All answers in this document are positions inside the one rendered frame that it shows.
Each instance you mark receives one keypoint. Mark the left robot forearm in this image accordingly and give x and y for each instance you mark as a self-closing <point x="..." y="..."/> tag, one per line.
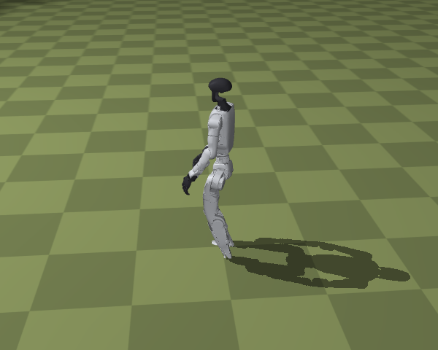
<point x="201" y="165"/>

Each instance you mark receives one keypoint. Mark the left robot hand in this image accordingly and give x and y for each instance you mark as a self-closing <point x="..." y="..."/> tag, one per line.
<point x="187" y="182"/>

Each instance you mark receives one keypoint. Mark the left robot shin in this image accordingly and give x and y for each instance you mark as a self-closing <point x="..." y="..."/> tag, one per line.
<point x="220" y="235"/>

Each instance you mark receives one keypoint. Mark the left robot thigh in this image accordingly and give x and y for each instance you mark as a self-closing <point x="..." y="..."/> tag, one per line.
<point x="211" y="196"/>

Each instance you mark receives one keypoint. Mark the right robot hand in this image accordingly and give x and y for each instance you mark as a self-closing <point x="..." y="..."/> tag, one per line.
<point x="196" y="159"/>

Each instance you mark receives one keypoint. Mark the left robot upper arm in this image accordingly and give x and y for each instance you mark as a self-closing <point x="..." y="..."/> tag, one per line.
<point x="214" y="125"/>

